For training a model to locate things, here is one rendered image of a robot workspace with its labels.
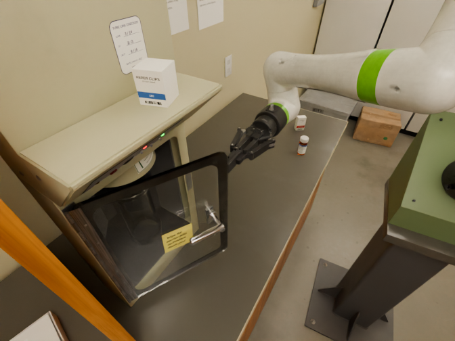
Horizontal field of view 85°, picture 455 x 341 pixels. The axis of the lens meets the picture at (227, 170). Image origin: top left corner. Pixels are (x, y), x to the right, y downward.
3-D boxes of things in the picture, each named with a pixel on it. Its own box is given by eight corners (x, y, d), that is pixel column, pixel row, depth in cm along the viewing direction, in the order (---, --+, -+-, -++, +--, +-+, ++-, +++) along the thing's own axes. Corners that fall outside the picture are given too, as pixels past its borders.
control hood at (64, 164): (51, 202, 39) (13, 153, 32) (183, 113, 59) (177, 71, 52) (98, 237, 35) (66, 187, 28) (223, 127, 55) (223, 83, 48)
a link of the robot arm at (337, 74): (355, 109, 59) (383, 93, 62) (357, 59, 52) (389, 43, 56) (258, 91, 86) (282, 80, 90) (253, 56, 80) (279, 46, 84)
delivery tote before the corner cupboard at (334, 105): (292, 123, 316) (297, 99, 293) (304, 109, 341) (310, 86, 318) (340, 139, 291) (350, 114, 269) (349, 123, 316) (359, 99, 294)
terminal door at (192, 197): (131, 298, 68) (66, 206, 41) (226, 247, 80) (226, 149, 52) (131, 301, 68) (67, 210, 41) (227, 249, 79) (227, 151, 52)
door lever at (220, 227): (183, 231, 61) (181, 225, 59) (217, 216, 65) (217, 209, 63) (192, 249, 58) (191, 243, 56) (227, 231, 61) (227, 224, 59)
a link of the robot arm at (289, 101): (305, 115, 91) (277, 114, 98) (303, 80, 84) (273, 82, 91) (291, 133, 83) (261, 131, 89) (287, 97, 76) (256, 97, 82)
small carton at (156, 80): (140, 104, 42) (131, 68, 38) (153, 91, 45) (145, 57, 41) (168, 107, 41) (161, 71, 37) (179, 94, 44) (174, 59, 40)
